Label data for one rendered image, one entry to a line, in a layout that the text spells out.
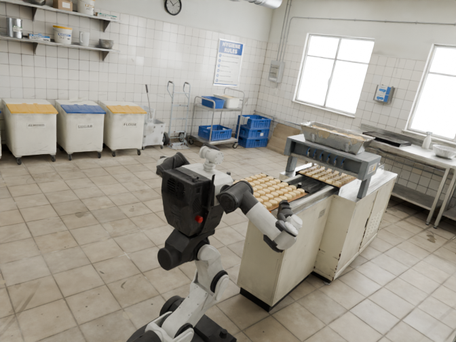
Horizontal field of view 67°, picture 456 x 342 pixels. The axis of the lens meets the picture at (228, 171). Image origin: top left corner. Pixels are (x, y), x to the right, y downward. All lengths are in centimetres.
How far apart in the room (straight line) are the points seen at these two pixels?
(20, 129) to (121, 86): 181
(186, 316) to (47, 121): 366
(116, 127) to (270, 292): 366
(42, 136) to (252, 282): 352
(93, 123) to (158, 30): 200
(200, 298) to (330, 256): 139
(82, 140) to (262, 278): 354
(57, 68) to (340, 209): 440
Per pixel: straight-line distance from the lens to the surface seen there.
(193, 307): 213
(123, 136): 557
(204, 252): 182
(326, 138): 296
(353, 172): 294
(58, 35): 548
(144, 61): 622
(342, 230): 302
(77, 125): 526
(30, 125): 511
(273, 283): 265
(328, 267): 320
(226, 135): 674
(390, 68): 632
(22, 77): 567
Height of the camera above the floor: 181
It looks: 19 degrees down
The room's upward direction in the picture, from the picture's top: 9 degrees clockwise
